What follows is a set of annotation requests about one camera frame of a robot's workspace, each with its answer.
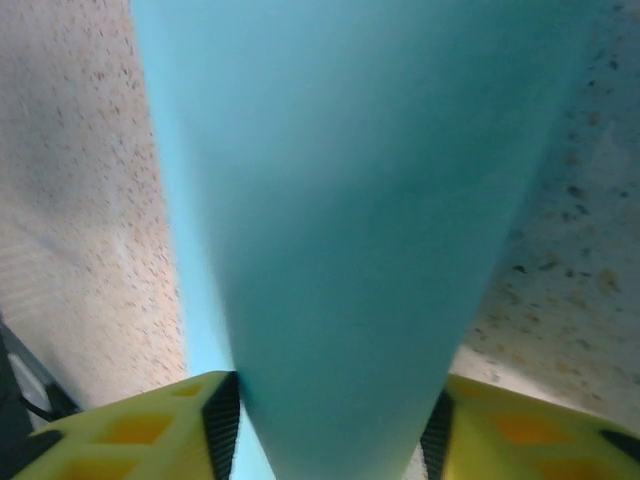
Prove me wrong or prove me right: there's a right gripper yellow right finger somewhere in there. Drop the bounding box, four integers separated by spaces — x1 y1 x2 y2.
419 374 640 480

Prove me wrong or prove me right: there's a light blue cloth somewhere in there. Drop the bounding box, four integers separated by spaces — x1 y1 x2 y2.
130 0 606 480

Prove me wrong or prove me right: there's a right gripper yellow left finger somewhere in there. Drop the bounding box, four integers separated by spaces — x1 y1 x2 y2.
0 370 242 480

